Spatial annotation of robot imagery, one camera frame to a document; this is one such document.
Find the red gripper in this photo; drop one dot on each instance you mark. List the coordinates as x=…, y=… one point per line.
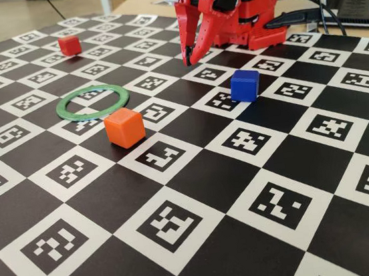
x=208, y=24

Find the blue cube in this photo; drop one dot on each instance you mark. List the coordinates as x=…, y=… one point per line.
x=245, y=86

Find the orange cube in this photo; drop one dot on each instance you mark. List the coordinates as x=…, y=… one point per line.
x=124, y=130

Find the red cube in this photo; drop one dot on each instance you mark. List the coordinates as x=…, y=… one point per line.
x=69, y=46

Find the red robot arm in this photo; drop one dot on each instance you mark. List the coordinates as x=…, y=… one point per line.
x=259, y=34

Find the small printed marker paper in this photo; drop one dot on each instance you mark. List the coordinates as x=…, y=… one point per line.
x=161, y=2

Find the black white marker mat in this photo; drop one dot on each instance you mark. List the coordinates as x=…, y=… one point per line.
x=209, y=175

